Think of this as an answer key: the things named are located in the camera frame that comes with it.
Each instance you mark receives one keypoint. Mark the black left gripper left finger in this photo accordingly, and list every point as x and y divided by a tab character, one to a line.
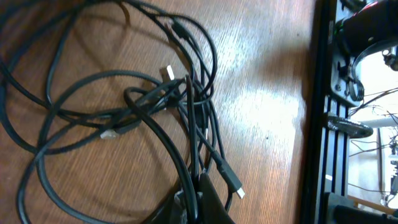
171	211

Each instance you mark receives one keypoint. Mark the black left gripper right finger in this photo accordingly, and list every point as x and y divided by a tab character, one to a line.
211	209

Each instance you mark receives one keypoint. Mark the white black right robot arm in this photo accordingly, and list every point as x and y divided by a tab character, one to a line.
371	22

